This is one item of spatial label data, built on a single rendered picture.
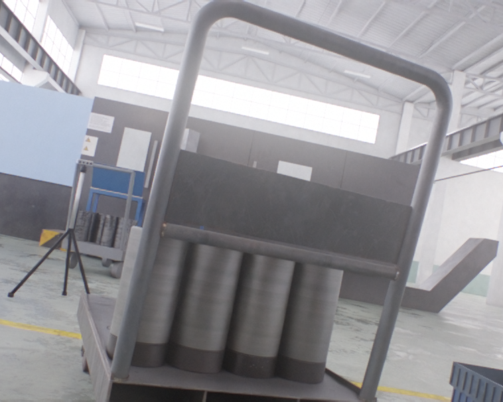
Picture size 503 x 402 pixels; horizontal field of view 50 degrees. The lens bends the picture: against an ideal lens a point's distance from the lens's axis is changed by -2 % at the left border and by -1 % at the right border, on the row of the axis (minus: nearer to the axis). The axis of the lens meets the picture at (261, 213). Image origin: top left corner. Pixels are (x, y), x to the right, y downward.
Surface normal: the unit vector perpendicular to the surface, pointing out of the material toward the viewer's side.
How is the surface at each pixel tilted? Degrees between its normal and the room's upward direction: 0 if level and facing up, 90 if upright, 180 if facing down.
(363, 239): 98
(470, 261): 90
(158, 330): 90
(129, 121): 87
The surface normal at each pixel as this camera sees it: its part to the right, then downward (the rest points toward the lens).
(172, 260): 0.68, 0.09
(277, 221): 0.33, 0.15
